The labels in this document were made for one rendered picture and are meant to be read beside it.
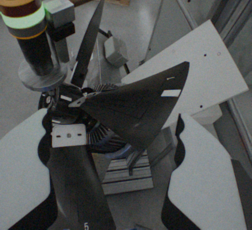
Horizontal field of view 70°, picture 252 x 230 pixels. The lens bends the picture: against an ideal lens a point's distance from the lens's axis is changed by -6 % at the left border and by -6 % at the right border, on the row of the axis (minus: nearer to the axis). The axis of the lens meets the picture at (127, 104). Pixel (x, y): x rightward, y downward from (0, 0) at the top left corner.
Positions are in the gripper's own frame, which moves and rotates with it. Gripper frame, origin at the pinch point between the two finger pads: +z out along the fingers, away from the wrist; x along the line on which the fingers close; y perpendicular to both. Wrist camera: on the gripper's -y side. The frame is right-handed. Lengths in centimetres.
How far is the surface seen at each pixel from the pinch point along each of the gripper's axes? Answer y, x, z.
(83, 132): 25.3, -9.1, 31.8
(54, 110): 17.8, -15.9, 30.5
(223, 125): 44, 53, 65
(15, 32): -3.6, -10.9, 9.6
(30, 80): 3.4, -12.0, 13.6
